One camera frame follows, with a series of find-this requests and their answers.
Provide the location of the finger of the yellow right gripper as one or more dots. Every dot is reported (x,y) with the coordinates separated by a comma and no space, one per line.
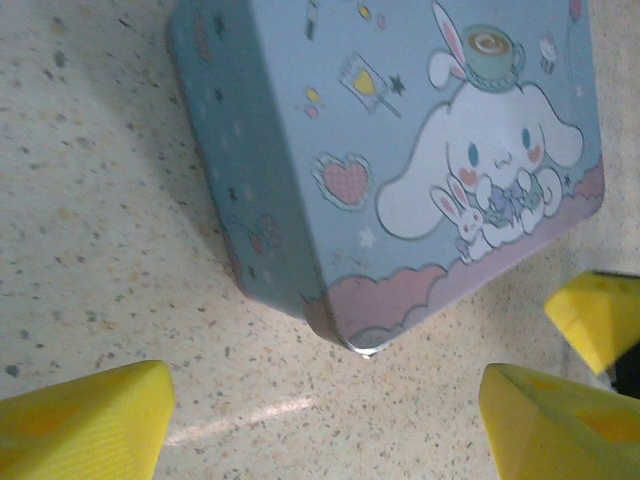
(600,315)

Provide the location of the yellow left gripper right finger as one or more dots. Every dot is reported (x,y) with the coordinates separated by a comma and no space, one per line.
(565,430)

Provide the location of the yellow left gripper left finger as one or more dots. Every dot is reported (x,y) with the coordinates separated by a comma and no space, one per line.
(80,430)

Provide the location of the blue cartoon bunny tin box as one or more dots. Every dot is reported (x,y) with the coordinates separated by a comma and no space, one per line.
(350,150)

